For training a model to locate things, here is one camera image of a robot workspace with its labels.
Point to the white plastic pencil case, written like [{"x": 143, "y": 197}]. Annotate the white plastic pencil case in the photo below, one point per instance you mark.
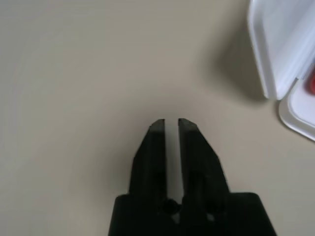
[{"x": 275, "y": 49}]

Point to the red black marker pen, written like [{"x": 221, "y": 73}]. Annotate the red black marker pen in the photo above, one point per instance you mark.
[{"x": 312, "y": 84}]

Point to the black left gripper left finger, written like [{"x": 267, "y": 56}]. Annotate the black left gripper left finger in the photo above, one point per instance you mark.
[{"x": 150, "y": 167}]

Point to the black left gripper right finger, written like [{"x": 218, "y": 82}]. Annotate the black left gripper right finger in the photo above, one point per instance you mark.
[{"x": 199, "y": 167}]

